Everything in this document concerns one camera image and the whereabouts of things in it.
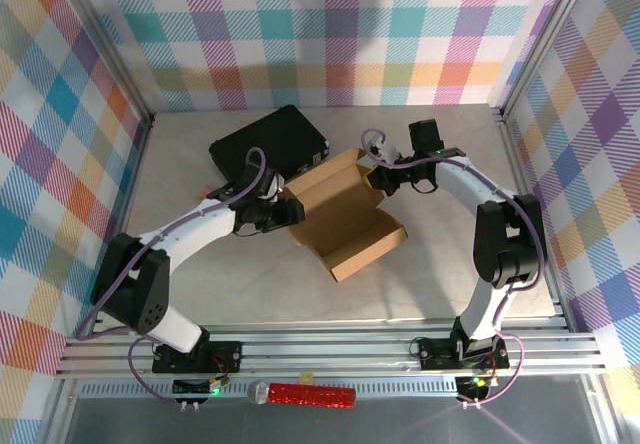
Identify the brown cardboard paper box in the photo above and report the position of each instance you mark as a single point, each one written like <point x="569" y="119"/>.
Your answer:
<point x="340" y="199"/>

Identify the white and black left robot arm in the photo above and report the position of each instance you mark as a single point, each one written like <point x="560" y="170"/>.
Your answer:
<point x="190" y="229"/>

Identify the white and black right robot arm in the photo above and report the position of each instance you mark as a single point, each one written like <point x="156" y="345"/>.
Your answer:
<point x="505" y="244"/>

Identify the small wooden block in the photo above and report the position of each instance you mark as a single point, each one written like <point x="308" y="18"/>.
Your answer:
<point x="202" y="198"/>

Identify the black case with chrome latches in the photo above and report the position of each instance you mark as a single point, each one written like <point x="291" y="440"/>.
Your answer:
<point x="280" y="134"/>

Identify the small beige tag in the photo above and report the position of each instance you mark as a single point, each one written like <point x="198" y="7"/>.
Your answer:
<point x="306" y="377"/>

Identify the yellow power connector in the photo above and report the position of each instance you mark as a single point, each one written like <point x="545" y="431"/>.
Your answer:
<point x="220" y="379"/>

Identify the black left control board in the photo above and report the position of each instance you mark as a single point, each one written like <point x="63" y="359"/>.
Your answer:
<point x="192" y="388"/>

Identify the black control board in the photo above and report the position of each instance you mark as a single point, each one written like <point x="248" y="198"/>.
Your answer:
<point x="472" y="389"/>
<point x="192" y="388"/>

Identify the red glitter microphone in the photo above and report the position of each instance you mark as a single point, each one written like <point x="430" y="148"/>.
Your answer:
<point x="310" y="395"/>

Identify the perforated metal strip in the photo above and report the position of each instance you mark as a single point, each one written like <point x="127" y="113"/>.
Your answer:
<point x="390" y="389"/>

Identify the black right control board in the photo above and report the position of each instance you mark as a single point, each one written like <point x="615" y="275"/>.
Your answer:
<point x="472" y="389"/>

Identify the aluminium side rail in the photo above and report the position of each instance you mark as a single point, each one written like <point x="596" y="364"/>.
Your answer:
<point x="513" y="154"/>
<point x="134" y="174"/>

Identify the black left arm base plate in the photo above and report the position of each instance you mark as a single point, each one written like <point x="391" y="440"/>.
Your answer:
<point x="222" y="346"/>

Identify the aluminium rail frame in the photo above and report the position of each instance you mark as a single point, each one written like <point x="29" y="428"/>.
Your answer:
<point x="325" y="351"/>

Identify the aluminium corner post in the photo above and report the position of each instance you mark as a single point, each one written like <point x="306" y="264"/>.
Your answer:
<point x="542" y="39"/>
<point x="107" y="39"/>

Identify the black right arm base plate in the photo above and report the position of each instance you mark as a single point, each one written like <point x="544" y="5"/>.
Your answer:
<point x="435" y="354"/>

